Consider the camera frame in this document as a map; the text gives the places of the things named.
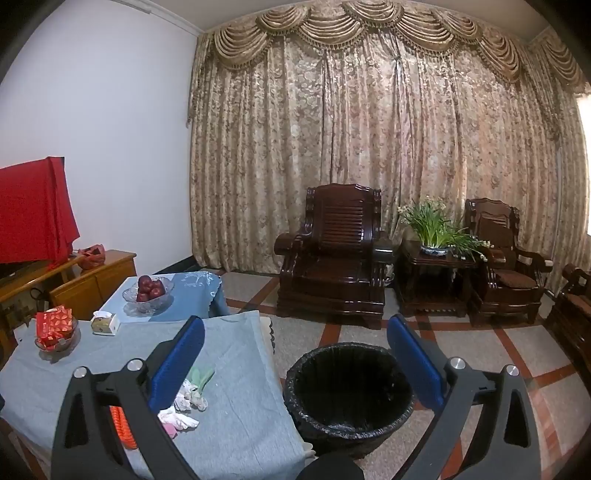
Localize potted green plant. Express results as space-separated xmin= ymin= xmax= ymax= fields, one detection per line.
xmin=398 ymin=196 xmax=491 ymax=262

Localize red apples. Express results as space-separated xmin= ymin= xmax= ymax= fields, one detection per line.
xmin=136 ymin=275 xmax=166 ymax=303

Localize blue patterned table cloth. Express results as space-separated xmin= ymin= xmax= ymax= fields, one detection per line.
xmin=100 ymin=270 xmax=230 ymax=323

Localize pink paper scrap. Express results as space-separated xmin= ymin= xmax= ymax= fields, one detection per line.
xmin=162 ymin=423 xmax=178 ymax=439

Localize dark wooden armchair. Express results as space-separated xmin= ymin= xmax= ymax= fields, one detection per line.
xmin=465 ymin=198 xmax=553 ymax=326
xmin=273 ymin=183 xmax=394 ymax=329

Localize beige floral curtain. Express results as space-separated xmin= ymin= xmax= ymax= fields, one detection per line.
xmin=188 ymin=1 xmax=590 ymax=289

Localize white tissue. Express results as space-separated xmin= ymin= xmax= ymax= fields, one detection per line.
xmin=157 ymin=406 xmax=199 ymax=432

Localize wooden cabinet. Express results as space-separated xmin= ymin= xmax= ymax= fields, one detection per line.
xmin=1 ymin=249 xmax=136 ymax=363

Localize glass candy dish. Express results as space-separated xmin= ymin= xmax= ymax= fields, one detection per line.
xmin=34 ymin=319 xmax=81 ymax=363

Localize red cloth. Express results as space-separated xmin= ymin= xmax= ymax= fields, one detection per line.
xmin=0 ymin=157 xmax=79 ymax=267

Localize orange foam net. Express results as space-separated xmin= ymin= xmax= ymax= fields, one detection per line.
xmin=109 ymin=406 xmax=137 ymax=450

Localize black lined trash bin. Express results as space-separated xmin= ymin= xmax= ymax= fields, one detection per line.
xmin=283 ymin=342 xmax=415 ymax=459

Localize red candy packet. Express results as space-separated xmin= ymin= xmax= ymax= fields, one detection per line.
xmin=35 ymin=305 xmax=74 ymax=345

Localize red ornament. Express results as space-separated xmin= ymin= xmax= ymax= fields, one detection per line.
xmin=78 ymin=244 xmax=106 ymax=271

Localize dark wooden side table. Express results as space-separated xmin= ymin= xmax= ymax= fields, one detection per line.
xmin=393 ymin=240 xmax=477 ymax=317

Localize glass fruit bowl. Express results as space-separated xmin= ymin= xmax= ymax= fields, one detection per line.
xmin=122 ymin=277 xmax=174 ymax=317

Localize knotted green glove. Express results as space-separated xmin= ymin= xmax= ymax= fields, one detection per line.
xmin=173 ymin=367 xmax=214 ymax=412

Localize tissue box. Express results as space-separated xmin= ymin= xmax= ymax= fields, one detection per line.
xmin=90 ymin=310 xmax=120 ymax=337

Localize grey table cloth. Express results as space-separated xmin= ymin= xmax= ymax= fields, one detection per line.
xmin=1 ymin=311 xmax=311 ymax=479

